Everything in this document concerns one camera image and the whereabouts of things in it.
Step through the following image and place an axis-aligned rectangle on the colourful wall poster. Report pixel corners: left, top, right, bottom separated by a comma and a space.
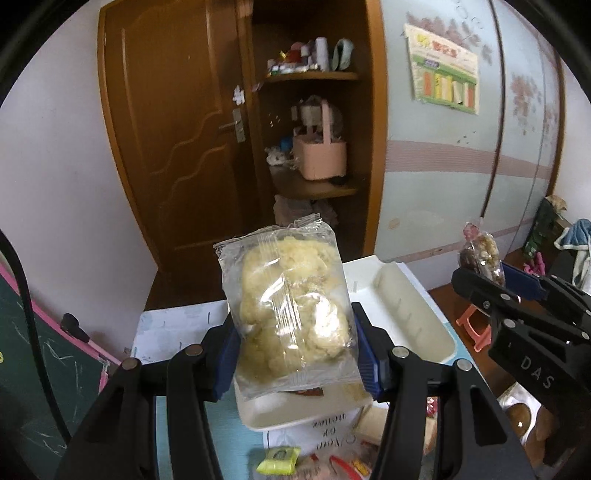
403, 23, 481, 115

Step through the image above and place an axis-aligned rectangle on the red striped clear packet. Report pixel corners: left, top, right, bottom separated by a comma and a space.
330, 455, 376, 480

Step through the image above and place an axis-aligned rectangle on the grey white stuffed item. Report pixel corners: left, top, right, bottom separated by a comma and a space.
291, 95, 343, 139

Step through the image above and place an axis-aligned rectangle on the white plastic storage box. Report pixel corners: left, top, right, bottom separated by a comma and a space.
233, 256, 458, 432

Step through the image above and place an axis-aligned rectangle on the metal door handle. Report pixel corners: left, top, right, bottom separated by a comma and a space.
219, 108, 246, 145

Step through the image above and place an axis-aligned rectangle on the brown wooden door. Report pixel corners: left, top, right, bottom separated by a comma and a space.
98, 0, 259, 311

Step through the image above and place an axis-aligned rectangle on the blue white towel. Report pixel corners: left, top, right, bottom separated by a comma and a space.
553, 218, 591, 289

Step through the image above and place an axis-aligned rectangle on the teal printed table cover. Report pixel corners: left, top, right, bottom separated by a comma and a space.
130, 281, 509, 480

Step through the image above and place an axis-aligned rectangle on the black boxy object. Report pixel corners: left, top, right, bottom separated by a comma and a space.
549, 251, 591, 296

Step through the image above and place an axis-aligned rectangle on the blue small toy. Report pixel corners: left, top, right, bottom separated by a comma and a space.
265, 136, 296, 167

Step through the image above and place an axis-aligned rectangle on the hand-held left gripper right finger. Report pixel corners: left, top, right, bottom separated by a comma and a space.
350, 302, 529, 480

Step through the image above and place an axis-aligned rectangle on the pink plastic stool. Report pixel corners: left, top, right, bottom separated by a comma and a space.
456, 299, 494, 354

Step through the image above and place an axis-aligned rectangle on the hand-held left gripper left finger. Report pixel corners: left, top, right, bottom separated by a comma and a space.
55, 311, 243, 480

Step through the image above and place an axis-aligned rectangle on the green chalkboard with pink frame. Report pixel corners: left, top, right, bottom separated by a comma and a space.
0, 262, 114, 480

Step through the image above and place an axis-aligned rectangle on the green printed box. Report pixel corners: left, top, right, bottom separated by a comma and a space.
523, 195, 572, 264

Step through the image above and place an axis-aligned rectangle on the clear nut snack packet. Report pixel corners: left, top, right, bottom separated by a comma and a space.
458, 219, 507, 288

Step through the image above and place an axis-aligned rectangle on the black clip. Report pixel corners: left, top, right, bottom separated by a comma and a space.
61, 313, 90, 343

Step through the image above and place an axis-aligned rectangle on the clear packet of yellow pastry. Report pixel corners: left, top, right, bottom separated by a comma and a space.
213, 215, 374, 401

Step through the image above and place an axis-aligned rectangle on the pink plastic basket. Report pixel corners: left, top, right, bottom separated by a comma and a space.
292, 102, 348, 181

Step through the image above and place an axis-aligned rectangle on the red white small box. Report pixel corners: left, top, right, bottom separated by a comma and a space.
285, 41, 311, 65

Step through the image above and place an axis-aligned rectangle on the wooden corner shelf unit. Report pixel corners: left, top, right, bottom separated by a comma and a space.
238, 0, 389, 261

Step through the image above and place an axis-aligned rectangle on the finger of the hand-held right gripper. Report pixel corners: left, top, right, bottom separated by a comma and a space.
451, 268, 583, 340
501, 261, 591, 305

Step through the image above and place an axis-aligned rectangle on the green yellow snack packet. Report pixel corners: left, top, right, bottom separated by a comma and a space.
256, 446, 302, 476

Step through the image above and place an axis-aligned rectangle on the floral sliding wardrobe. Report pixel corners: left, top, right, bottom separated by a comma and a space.
369, 0, 568, 269

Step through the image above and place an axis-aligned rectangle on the teal item on shelf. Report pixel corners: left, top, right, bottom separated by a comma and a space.
332, 38, 356, 71

